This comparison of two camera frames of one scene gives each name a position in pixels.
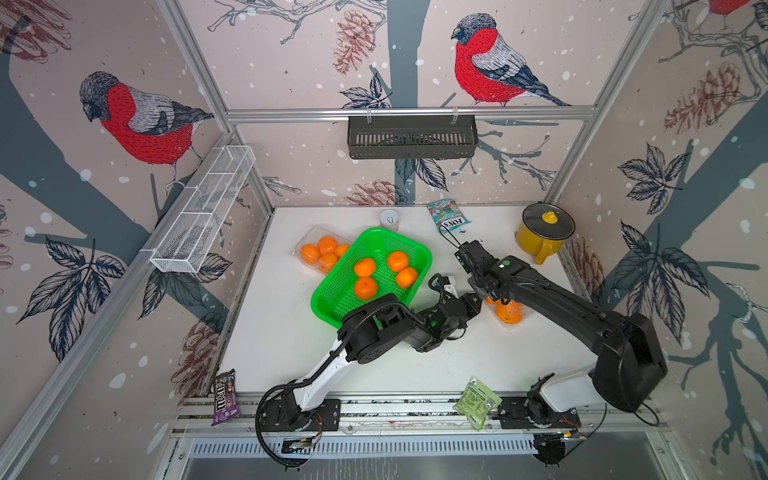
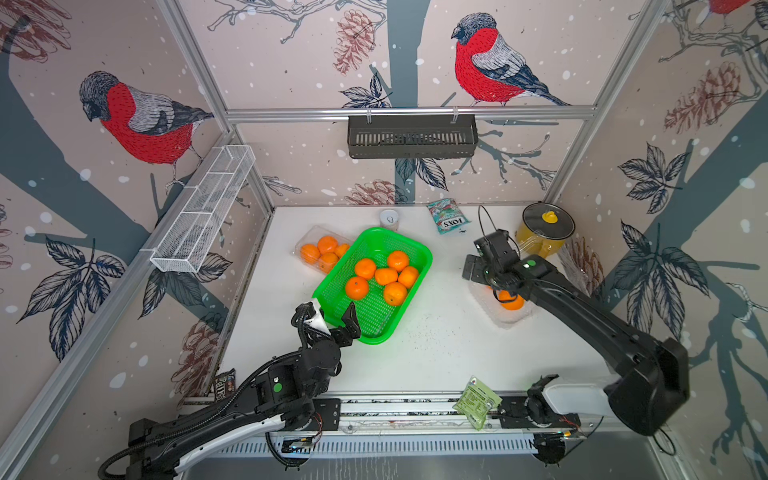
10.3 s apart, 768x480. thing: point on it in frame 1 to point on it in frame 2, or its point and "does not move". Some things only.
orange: x=492 y=302 to x=386 y=275
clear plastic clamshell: x=320 y=249 does not move
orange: x=340 y=250 does not move
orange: x=327 y=245 does not move
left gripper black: x=470 y=307 to x=354 y=326
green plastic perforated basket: x=377 y=262 does not move
